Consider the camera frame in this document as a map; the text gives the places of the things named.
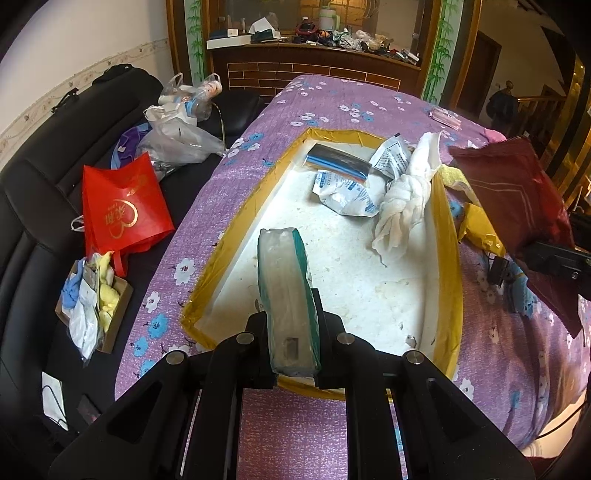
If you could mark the bag of coloured tubes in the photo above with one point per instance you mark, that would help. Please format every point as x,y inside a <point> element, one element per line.
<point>339,161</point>

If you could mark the purple cloth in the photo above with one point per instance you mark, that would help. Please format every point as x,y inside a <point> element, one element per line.
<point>127,143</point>

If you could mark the wooden stair railing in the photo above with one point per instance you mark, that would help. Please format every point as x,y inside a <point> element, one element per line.
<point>540,115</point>

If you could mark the large red foil packet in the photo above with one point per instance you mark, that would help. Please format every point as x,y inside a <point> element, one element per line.
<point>512,194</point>

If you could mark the yellow packet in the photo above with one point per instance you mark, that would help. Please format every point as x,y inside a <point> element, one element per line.
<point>478,226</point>

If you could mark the white knotted towel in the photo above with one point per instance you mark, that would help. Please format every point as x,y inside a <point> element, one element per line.
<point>406,198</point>

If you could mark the purple floral tablecloth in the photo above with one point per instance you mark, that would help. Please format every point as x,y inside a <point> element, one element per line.
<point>221,203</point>

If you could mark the white paper sheet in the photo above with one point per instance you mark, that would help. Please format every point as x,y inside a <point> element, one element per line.
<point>51,387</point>

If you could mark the white foam box yellow tape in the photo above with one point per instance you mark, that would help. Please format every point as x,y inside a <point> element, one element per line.
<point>351,295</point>

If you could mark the crumpled blue white sachet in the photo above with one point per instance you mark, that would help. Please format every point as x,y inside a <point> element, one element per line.
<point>341,196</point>

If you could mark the black bag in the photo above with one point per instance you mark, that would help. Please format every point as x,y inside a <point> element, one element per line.
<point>124,76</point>

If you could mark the yellow cloth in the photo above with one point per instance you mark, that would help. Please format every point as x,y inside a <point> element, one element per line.
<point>455,177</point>

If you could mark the wooden door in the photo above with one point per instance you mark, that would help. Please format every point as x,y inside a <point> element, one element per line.
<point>475,74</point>

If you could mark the pink face mask pack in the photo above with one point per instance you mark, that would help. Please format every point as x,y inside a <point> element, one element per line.
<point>445,118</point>

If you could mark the black leather sofa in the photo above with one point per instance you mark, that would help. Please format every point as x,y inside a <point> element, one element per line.
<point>41,207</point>

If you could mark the white sachet grey print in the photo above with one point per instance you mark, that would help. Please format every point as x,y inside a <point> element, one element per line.
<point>390,157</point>

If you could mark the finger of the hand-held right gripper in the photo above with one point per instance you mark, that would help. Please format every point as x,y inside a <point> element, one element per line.
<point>558,263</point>

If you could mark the white jug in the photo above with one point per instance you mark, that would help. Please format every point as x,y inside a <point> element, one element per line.
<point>330,18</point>

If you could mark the red tote bag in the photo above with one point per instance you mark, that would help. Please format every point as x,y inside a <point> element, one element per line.
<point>122,207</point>

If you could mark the clear plastic bag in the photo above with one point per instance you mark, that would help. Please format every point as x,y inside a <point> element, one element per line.
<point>180,138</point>

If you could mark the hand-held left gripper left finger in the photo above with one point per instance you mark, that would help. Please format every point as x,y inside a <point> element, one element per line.
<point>256,350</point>

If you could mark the flat white box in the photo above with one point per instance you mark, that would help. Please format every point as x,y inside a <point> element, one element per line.
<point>228,42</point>

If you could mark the bamboo wall decoration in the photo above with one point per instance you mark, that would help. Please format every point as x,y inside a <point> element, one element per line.
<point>196,46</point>
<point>438,55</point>

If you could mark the small black item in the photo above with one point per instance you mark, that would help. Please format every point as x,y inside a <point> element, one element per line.
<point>87,408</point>

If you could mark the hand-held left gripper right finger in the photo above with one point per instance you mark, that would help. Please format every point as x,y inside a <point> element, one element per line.
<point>330,341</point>

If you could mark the tissue box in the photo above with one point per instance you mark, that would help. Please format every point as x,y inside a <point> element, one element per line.
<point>265,32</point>

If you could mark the dark jacket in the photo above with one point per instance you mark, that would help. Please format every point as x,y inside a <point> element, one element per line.
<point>501,104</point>

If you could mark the cardboard box of cloths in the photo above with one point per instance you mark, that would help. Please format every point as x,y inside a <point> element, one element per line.
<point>115,337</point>

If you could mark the pink towel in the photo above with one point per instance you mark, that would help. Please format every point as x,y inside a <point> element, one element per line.
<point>494,137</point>

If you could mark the grey packet teal edge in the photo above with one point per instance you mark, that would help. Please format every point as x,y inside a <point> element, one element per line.
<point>286,300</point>

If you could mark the cluttered wooden counter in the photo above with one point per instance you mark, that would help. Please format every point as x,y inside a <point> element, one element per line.
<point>300,64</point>

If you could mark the red black round object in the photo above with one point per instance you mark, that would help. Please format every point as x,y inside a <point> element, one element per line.
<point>307,30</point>

